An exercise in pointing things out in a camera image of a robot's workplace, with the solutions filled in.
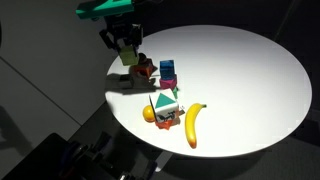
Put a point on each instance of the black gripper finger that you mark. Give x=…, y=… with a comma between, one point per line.
x=137, y=35
x=107, y=38

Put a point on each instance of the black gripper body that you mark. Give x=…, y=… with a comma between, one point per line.
x=121, y=30

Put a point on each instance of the lime green block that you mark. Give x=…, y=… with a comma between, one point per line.
x=129, y=56

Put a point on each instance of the blue block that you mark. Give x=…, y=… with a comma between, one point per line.
x=167, y=69

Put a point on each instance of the magenta block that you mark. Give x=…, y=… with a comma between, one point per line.
x=168, y=83

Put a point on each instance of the dark green block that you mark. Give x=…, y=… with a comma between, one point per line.
x=175, y=92

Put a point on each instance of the white cube with teal triangle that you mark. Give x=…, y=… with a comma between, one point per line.
x=163, y=105

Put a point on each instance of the yellow orange ball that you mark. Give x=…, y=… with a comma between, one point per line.
x=148, y=113

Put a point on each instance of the red orange toy piece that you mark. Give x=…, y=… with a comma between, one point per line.
x=166, y=124

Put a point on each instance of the yellow banana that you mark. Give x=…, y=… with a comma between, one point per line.
x=192, y=125

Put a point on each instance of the white table base legs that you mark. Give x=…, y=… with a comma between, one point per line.
x=162, y=161

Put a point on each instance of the teal camera mount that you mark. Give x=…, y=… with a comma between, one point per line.
x=103, y=8

